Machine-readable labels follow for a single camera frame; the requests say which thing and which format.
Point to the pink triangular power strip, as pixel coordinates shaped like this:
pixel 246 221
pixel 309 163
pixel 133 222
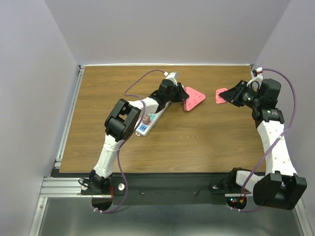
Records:
pixel 195 98

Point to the aluminium front rail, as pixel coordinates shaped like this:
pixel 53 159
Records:
pixel 55 187

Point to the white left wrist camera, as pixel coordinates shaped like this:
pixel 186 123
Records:
pixel 171 76

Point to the aluminium rail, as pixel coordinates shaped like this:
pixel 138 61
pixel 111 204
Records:
pixel 67 126
pixel 55 187
pixel 276 154

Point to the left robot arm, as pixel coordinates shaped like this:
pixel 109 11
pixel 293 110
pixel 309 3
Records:
pixel 122 122

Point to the white multicolour power strip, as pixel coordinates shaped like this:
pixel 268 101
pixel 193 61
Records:
pixel 144 129

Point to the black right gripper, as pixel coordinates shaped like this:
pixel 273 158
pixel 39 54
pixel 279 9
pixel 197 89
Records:
pixel 233 95

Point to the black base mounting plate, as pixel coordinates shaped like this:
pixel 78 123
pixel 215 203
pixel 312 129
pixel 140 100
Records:
pixel 160 189

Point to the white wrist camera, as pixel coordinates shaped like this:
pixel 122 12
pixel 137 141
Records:
pixel 171 76
pixel 257 79

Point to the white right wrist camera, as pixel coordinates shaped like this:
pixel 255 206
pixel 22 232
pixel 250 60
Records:
pixel 257 79

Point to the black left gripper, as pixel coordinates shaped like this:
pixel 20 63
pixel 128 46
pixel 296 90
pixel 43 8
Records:
pixel 180 95

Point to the aluminium left side rail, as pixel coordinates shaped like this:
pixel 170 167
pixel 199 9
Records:
pixel 67 126

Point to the aluminium right side rail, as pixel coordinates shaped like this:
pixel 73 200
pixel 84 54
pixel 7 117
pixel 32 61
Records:
pixel 276 154

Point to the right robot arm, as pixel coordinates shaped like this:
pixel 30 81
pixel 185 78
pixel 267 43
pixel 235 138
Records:
pixel 281 187

